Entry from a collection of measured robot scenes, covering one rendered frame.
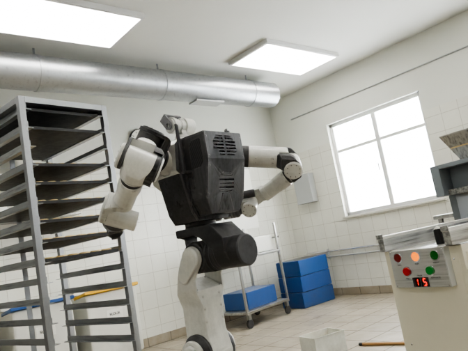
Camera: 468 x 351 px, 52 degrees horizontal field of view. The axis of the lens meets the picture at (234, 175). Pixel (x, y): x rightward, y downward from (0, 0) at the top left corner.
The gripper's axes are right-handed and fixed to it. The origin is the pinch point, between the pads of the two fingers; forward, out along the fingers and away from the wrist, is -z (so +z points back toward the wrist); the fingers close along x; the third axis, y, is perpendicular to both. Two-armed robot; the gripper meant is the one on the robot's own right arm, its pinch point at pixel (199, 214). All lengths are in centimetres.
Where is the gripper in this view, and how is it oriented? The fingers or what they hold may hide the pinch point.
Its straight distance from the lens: 214.8
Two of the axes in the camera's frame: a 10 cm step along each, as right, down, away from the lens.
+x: -1.7, -9.8, 1.4
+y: -1.7, -1.1, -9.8
